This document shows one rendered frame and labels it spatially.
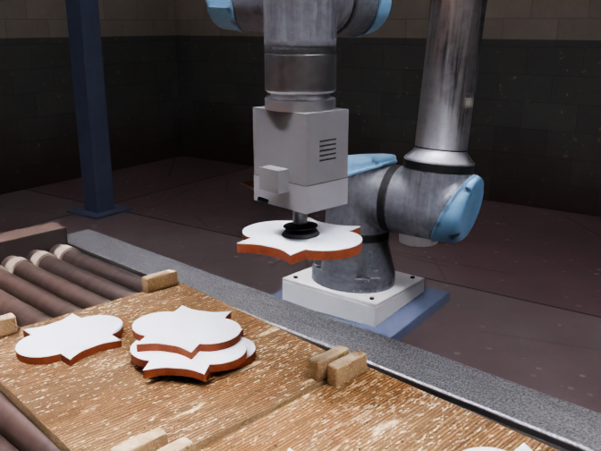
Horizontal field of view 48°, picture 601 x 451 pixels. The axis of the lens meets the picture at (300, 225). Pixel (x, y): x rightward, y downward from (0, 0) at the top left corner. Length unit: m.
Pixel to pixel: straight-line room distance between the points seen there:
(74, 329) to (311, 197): 0.44
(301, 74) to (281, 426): 0.37
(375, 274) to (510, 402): 0.40
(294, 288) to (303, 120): 0.58
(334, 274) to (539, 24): 4.39
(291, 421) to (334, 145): 0.31
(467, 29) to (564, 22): 4.28
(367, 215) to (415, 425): 0.47
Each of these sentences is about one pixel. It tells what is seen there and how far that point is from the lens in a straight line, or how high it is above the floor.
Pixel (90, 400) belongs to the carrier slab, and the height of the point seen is 0.94.
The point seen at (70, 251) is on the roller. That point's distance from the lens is 1.44.
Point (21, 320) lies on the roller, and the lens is 1.17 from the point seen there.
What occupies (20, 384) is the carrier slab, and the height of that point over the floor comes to 0.94.
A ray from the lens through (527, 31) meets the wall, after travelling 5.45.
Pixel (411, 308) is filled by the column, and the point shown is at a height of 0.87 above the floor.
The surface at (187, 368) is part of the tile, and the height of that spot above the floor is 0.96.
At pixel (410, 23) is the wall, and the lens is 5.80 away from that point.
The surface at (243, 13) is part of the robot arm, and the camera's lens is 0.85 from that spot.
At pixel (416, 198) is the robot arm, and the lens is 1.11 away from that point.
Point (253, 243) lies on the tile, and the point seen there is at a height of 1.13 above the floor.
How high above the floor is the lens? 1.35
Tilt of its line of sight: 16 degrees down
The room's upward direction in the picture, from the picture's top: straight up
